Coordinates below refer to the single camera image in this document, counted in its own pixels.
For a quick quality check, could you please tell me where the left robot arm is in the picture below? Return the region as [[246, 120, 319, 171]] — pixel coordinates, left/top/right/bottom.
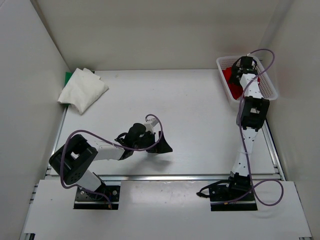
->
[[49, 114, 173, 200]]

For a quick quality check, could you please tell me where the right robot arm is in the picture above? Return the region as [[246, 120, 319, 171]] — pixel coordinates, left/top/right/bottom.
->
[[224, 56, 270, 200]]

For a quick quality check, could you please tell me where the red t shirt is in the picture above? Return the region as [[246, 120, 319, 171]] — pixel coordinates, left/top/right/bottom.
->
[[222, 67, 263, 100]]

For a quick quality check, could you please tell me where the white plastic mesh basket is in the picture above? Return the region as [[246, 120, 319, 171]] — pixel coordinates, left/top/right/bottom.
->
[[216, 55, 278, 110]]

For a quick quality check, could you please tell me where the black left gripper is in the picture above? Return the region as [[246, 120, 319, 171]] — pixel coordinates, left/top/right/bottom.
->
[[133, 130, 172, 154]]

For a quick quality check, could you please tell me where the aluminium front rail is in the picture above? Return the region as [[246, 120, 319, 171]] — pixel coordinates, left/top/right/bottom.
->
[[44, 173, 281, 181]]

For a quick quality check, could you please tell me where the green polo t shirt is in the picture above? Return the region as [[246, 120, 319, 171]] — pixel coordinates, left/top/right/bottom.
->
[[64, 72, 73, 86]]

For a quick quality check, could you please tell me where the white t shirt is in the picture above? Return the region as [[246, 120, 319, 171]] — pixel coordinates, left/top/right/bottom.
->
[[57, 68, 109, 115]]

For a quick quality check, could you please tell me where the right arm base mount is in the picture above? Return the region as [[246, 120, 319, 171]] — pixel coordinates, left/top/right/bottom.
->
[[196, 174, 258, 212]]

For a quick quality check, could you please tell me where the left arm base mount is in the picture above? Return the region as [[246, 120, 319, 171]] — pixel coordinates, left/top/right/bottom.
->
[[73, 181, 121, 210]]

